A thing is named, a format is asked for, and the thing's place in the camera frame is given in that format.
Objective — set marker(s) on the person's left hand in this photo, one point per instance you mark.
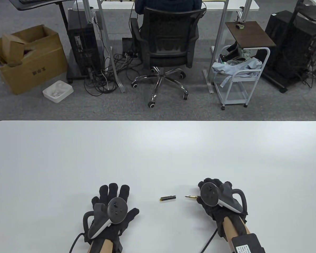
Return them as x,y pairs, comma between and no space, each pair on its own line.
126,214

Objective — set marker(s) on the person's right hand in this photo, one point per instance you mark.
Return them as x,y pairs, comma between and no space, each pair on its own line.
213,214

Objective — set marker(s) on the person's left middle finger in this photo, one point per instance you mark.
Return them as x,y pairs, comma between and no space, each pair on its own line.
113,190

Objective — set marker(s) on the person's left thumb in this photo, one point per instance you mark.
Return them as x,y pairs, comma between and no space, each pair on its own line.
132,214

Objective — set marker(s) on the person's left little finger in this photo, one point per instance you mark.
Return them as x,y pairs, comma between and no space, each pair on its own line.
95,200

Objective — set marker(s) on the person's right fingers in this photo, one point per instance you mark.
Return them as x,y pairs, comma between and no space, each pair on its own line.
210,180

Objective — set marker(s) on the fountain pen with gold nib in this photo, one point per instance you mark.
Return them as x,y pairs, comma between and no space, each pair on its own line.
191,196

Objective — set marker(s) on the person's left forearm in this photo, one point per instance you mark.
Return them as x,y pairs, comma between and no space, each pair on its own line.
100,246

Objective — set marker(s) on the person's right forearm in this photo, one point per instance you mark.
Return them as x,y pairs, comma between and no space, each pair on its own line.
230,228

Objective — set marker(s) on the grey controller on right glove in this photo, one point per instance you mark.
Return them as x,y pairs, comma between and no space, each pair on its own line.
209,195

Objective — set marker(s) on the grey controller on glove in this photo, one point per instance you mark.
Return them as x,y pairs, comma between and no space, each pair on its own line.
117,210
209,195

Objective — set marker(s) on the grey controller on left glove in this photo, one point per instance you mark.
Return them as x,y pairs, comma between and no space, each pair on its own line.
117,210

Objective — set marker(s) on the black and gold pen cap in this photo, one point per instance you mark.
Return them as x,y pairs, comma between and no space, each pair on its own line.
168,198

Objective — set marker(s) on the black box on right wrist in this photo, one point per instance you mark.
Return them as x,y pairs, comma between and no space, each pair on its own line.
248,243

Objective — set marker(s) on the white metal trolley cart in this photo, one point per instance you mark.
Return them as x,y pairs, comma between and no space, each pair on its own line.
235,87

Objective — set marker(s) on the white plastic tray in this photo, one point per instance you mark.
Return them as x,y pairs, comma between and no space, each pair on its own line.
58,92

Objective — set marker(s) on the grey cloth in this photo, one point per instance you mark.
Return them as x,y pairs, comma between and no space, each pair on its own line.
242,67

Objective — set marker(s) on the black mesh office chair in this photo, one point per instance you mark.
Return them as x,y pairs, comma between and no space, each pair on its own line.
168,39

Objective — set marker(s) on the black computer tower on stand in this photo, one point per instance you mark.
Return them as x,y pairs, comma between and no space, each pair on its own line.
83,44

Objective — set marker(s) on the brown cardboard box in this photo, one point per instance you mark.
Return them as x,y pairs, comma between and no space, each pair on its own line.
29,66

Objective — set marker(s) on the brown side table top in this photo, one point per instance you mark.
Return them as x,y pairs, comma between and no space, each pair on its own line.
250,34

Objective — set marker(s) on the small grey object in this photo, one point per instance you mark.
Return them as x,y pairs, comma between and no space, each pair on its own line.
240,26

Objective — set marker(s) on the large black computer tower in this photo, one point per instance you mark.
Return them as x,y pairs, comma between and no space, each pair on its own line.
289,44

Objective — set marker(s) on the black monitor stand desk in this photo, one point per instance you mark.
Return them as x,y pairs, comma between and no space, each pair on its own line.
313,11

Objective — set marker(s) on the black desk top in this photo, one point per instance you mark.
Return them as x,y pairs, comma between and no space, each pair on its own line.
34,4

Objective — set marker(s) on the white desk with metal frame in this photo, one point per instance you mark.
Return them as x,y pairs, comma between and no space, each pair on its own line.
223,26

